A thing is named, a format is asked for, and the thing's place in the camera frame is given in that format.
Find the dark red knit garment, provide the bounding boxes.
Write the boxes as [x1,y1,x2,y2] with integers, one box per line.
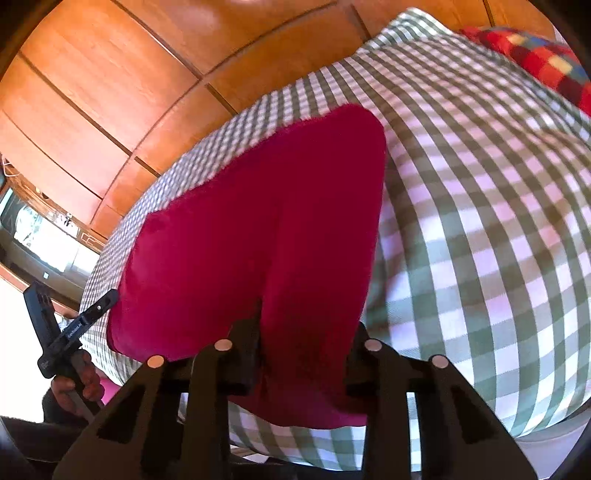
[106,104,387,429]

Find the person's left hand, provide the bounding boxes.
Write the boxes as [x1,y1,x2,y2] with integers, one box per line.
[51,350,105,418]

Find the green checked bed cover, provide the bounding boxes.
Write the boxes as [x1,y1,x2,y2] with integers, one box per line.
[79,6,591,472]

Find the wooden wardrobe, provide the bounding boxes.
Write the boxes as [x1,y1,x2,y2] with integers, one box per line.
[0,0,558,241]

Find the multicolour checked pillow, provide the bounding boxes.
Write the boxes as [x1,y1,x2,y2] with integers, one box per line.
[460,27,591,115]

